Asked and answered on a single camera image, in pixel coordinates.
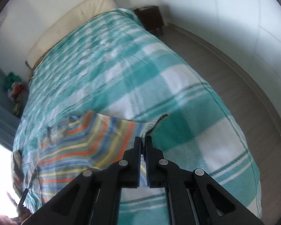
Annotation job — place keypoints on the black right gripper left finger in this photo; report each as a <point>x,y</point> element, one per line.
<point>93,197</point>

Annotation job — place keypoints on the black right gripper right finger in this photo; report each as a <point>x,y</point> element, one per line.
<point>193,197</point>

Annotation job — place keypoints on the striped multicolour knitted sweater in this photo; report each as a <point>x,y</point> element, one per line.
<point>90,141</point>

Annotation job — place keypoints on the pile of colourful clothes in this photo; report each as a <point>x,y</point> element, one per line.
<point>17,92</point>

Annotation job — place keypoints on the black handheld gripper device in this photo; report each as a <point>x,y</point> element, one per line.
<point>20,208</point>

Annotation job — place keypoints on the patterned grey white pillow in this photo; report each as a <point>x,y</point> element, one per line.
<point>17,172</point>

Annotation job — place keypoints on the blue curtain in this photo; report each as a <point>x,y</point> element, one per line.
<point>8,122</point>

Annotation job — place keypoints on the teal white plaid blanket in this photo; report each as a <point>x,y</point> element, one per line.
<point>111,65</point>

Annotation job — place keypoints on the dark wooden nightstand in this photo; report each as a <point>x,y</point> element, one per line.
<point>151,18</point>

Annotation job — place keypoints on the cream headboard cushion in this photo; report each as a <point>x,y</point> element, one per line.
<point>70,21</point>

